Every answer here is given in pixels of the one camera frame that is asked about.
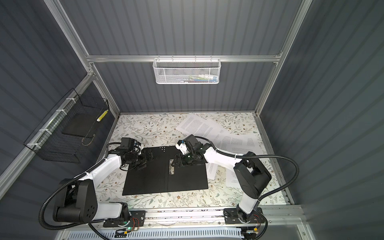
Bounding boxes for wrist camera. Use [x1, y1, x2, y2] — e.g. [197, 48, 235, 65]
[176, 135, 203, 155]
[120, 137, 137, 152]

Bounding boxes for yellow green marker pen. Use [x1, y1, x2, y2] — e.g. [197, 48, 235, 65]
[97, 110, 109, 122]

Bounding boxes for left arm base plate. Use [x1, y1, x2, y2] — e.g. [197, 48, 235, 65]
[103, 211, 146, 229]

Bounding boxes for black wire basket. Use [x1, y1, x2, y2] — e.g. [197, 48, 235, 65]
[24, 91, 110, 164]

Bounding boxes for white wire mesh basket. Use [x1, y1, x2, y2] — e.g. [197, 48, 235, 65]
[153, 59, 222, 85]

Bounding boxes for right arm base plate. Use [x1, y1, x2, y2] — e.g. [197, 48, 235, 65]
[223, 208, 266, 225]

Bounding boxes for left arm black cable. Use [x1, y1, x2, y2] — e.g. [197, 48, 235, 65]
[38, 142, 139, 231]

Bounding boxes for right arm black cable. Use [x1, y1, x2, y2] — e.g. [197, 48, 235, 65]
[194, 136, 300, 201]

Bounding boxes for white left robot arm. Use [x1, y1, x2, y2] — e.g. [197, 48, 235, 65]
[53, 147, 154, 224]

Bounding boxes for floral patterned table mat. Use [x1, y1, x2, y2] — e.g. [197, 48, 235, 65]
[96, 113, 267, 209]

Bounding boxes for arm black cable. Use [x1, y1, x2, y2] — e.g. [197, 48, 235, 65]
[38, 142, 139, 231]
[194, 136, 300, 201]

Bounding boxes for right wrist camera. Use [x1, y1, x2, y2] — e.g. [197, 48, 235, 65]
[176, 135, 203, 155]

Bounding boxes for pens in white basket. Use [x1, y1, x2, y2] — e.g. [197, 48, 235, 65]
[176, 74, 219, 84]

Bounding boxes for red folder black inside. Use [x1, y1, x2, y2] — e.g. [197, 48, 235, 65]
[122, 146, 209, 196]

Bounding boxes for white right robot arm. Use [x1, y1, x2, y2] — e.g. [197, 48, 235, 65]
[176, 141, 272, 223]

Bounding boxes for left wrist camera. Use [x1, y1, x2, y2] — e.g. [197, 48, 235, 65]
[120, 137, 137, 152]

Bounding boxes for printed paper sheet back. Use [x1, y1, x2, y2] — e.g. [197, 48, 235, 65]
[176, 114, 229, 142]

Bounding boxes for white ventilated front rail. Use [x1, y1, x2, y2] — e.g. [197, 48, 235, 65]
[67, 229, 244, 240]

